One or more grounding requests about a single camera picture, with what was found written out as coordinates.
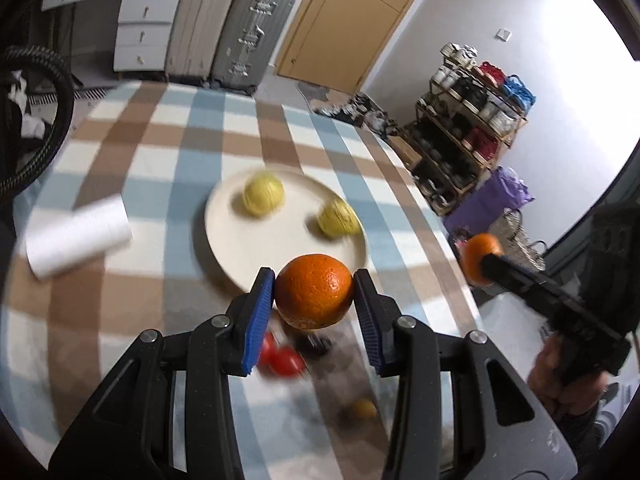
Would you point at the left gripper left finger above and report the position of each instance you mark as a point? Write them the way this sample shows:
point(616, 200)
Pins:
point(163, 411)

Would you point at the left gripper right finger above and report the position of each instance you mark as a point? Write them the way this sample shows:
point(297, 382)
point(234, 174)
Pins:
point(462, 411)

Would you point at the brown kiwi fruit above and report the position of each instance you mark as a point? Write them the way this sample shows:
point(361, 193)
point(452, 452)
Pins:
point(362, 409)

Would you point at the orange mandarin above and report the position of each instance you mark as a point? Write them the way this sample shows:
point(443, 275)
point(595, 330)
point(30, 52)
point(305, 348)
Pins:
point(313, 292)
point(477, 257)

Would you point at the red tomato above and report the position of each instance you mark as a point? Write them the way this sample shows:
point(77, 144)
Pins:
point(269, 349)
point(287, 362)

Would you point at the small yellow-green lemon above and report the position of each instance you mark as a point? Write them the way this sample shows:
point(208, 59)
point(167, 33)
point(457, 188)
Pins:
point(337, 219)

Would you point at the large green wrinkled citrus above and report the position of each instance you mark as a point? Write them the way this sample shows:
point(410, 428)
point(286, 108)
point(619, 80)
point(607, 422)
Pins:
point(263, 194)

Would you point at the right hand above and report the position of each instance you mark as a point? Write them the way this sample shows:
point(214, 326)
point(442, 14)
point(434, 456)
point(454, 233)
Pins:
point(576, 398)

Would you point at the woven basket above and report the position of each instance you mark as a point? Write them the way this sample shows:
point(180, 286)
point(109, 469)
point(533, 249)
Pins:
point(516, 244)

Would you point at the purple bag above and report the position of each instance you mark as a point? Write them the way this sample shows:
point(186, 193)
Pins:
point(502, 190)

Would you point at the checkered tablecloth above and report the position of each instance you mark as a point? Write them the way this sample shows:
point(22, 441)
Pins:
point(163, 149)

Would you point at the white paper towel roll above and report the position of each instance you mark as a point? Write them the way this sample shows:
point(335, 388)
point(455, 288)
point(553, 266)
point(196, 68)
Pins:
point(88, 232)

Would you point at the cream round plate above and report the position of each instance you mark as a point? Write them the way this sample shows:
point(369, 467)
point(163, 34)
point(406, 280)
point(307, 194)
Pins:
point(242, 243)

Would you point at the wooden shoe rack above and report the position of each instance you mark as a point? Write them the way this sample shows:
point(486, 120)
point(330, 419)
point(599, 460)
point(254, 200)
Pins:
point(470, 115)

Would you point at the wooden door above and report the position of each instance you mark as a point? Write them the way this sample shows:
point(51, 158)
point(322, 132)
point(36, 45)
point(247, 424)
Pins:
point(335, 43)

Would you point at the silver grey suitcase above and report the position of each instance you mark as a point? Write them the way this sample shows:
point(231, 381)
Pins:
point(250, 34)

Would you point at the white drawer cabinet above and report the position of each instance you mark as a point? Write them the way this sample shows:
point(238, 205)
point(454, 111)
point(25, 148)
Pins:
point(142, 33)

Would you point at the beige suitcase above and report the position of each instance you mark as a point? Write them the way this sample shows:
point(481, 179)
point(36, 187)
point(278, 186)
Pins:
point(194, 37)

